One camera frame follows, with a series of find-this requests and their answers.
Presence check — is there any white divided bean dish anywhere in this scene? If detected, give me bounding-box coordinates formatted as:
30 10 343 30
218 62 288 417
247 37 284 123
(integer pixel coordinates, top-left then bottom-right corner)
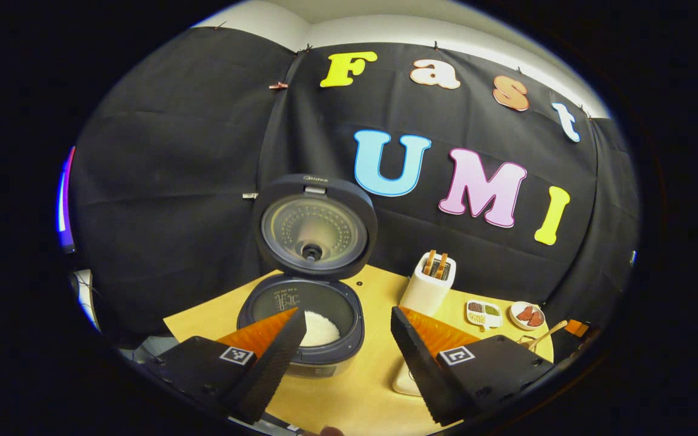
466 300 503 331

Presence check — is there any clear plastic container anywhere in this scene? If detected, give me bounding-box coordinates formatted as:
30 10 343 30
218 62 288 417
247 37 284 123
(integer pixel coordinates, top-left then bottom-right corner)
393 360 424 398

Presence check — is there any white round plate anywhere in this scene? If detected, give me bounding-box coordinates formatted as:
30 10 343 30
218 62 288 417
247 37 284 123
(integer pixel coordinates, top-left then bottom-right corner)
510 302 547 331

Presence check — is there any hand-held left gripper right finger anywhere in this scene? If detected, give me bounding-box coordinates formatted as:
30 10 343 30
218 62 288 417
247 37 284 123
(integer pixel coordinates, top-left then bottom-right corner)
390 306 554 426

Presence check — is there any dark grey rice cooker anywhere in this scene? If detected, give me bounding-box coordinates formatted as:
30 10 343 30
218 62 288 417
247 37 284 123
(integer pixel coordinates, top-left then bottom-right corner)
237 174 379 379

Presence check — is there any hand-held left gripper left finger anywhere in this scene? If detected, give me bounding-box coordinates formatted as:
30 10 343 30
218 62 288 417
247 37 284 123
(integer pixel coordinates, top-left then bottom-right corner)
143 307 307 424

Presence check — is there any wooden spoon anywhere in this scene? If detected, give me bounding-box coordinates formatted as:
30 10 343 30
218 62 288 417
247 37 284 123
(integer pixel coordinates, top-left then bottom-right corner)
527 320 568 351

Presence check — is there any white toaster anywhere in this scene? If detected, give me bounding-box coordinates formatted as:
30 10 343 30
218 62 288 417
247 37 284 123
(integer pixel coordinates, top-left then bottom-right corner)
399 251 457 317

